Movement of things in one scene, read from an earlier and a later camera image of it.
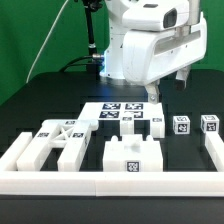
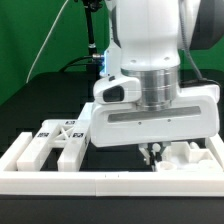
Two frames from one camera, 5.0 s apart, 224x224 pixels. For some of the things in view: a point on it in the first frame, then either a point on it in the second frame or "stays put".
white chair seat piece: x=132 y=154 to x=180 y=157
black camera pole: x=91 y=6 stays put
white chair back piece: x=71 y=135 stays put
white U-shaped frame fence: x=108 y=183 stays put
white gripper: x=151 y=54 to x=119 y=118
